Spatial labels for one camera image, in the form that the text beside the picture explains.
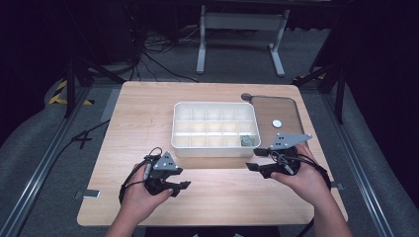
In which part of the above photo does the white metal table frame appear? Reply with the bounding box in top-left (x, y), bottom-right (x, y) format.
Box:
top-left (196, 4), bottom-right (292, 78)

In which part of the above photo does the yellow black floor tape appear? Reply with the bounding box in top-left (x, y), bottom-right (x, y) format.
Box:
top-left (47, 79), bottom-right (96, 107)

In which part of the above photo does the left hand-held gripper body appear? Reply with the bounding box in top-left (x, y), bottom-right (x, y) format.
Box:
top-left (142, 150), bottom-right (184, 198)

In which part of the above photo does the person's right hand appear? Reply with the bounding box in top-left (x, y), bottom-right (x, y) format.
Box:
top-left (270, 143), bottom-right (331, 207)

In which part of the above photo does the transparent box lid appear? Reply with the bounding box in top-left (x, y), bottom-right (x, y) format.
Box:
top-left (249, 95), bottom-right (311, 156)

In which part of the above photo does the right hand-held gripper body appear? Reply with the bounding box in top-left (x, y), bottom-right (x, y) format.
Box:
top-left (263, 132), bottom-right (314, 180)

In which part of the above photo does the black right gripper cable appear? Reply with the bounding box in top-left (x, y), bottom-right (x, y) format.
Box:
top-left (276, 151), bottom-right (332, 237)

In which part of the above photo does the black metal stand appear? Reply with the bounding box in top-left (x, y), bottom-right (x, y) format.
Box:
top-left (292, 60), bottom-right (348, 125)
top-left (63, 53), bottom-right (126, 119)

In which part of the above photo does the bundle of black cables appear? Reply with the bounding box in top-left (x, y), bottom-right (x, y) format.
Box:
top-left (126, 6), bottom-right (201, 84)

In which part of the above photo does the black floor cable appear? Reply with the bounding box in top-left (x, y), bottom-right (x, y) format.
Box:
top-left (19, 118), bottom-right (112, 237)

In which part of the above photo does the white divided storage box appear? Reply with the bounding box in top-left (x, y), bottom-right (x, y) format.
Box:
top-left (170, 101), bottom-right (262, 159)

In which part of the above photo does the aluminium floor rail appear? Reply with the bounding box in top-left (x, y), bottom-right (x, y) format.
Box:
top-left (0, 86), bottom-right (92, 237)
top-left (319, 92), bottom-right (396, 237)

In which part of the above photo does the person's left hand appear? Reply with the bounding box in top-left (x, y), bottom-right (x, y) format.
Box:
top-left (122, 162), bottom-right (175, 226)

